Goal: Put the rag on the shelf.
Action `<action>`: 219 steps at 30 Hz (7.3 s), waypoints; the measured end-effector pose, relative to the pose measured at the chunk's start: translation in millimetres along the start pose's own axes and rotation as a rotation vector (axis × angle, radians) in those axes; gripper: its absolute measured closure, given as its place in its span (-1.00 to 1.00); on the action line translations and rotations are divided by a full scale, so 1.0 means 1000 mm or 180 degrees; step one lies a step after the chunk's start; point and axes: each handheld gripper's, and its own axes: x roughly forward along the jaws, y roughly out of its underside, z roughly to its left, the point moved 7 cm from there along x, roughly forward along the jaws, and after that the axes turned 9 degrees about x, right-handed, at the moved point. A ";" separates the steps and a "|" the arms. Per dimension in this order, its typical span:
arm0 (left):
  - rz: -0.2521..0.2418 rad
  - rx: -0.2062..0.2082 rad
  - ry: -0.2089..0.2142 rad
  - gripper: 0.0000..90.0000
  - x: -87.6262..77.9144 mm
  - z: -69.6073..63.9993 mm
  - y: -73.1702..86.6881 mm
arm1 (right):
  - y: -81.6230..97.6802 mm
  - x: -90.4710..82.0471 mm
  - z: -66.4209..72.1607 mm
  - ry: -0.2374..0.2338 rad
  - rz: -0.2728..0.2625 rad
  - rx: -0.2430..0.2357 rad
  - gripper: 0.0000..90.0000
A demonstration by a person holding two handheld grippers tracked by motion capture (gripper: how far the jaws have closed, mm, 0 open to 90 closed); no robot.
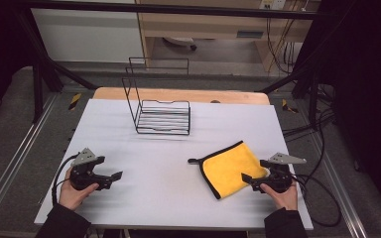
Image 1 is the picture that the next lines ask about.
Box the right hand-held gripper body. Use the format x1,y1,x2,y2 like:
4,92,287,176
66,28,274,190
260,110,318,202
250,152,308,194

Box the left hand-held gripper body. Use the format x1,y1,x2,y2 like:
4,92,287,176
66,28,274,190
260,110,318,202
69,147,114,192

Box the yellow towel with black trim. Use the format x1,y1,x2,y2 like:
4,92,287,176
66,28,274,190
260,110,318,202
187,140,270,201

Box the black wire rack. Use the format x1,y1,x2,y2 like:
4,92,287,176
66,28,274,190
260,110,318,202
121,57,192,137

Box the person's right hand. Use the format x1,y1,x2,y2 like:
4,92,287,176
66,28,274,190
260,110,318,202
259,178,300,212

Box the person's left hand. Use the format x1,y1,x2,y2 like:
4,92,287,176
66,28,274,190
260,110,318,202
58,166,100,212

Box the yellow black floor tape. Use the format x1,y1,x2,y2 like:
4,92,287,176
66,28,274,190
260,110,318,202
67,92,82,112
280,98,300,114

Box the black metal stand leg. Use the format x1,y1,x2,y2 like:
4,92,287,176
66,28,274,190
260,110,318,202
12,9,99,124
258,63,322,131

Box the wooden table board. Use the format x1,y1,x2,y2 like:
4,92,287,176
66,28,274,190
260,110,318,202
92,86,272,106

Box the white cabinet panel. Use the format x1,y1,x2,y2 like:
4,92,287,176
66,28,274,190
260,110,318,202
30,7,146,64

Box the dark curtain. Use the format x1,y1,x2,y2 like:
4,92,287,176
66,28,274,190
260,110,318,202
0,0,37,124
301,0,381,216

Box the office chair base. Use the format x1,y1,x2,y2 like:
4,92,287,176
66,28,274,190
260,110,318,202
161,36,198,52

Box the light wooden desk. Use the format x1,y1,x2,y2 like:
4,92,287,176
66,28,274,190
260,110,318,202
134,0,322,72

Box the left hand-held gripper black cable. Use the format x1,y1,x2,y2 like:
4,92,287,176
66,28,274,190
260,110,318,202
51,152,80,206

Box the hand-held gripper black cable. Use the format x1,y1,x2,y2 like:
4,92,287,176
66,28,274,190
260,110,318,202
51,152,80,206
290,173,342,229

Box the right hand-held gripper black cable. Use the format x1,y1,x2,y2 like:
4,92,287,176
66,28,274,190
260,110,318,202
290,173,342,229

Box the black floor cables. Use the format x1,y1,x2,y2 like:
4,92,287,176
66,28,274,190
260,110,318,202
282,83,337,144

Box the aluminium floor rail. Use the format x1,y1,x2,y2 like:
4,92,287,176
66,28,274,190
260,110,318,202
0,93,61,226
310,131,369,238

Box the hanging cables under desk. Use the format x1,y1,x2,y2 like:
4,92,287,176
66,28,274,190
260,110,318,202
265,17,300,75

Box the white wall socket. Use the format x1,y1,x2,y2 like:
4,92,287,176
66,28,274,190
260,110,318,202
258,0,288,11

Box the black metal frame crossbar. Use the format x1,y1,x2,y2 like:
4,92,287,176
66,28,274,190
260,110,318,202
12,0,325,21

